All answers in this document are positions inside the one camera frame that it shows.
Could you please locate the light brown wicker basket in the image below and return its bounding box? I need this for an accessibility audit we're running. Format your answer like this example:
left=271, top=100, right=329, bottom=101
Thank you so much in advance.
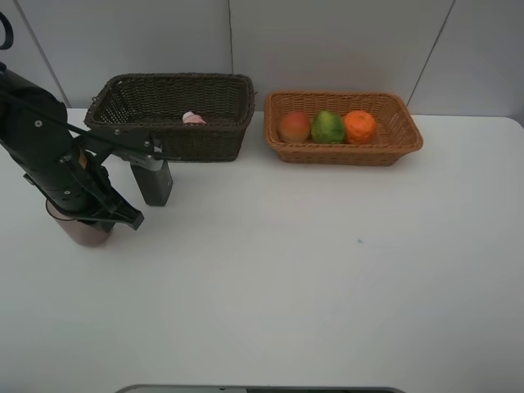
left=264, top=91, right=423, bottom=166

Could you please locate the dark green rectangular bottle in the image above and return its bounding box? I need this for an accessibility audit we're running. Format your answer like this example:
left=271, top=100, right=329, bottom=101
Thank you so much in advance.
left=130, top=159, right=173, bottom=206

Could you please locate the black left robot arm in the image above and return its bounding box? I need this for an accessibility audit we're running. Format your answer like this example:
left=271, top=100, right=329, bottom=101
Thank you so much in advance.
left=1, top=65, right=143, bottom=233

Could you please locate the orange tangerine fruit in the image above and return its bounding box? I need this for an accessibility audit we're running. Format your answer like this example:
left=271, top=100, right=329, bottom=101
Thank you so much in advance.
left=343, top=111, right=377, bottom=144

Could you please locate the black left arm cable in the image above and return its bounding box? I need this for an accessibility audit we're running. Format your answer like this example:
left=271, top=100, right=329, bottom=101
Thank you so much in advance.
left=0, top=11, right=183, bottom=214

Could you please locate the green mango fruit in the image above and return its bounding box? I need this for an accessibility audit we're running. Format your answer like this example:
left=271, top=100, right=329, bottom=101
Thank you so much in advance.
left=311, top=111, right=346, bottom=144

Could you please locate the dark brown wicker basket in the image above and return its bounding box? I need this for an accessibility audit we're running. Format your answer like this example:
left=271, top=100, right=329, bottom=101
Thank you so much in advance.
left=84, top=73, right=255, bottom=162

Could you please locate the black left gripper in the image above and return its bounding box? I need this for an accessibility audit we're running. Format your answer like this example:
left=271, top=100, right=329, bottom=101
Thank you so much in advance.
left=22, top=134, right=144, bottom=234

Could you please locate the translucent purple plastic cup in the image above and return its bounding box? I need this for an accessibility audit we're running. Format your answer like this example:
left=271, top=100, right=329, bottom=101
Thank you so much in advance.
left=45, top=201, right=113, bottom=247

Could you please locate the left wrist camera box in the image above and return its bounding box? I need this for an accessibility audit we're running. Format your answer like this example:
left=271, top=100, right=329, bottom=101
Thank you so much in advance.
left=77, top=128, right=162, bottom=163

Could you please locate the red yellow peach fruit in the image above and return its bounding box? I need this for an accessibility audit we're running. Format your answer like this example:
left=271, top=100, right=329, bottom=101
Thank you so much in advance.
left=278, top=111, right=310, bottom=143

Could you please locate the pink lotion bottle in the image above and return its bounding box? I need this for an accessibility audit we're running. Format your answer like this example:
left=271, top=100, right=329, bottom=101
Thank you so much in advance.
left=182, top=111, right=207, bottom=124

